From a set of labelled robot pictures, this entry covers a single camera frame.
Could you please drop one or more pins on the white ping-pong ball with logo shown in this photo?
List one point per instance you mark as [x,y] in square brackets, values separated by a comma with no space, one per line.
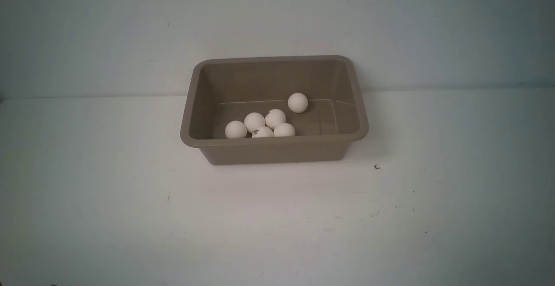
[275,117]

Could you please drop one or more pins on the tan plastic bin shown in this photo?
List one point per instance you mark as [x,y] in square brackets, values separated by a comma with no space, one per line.
[223,90]

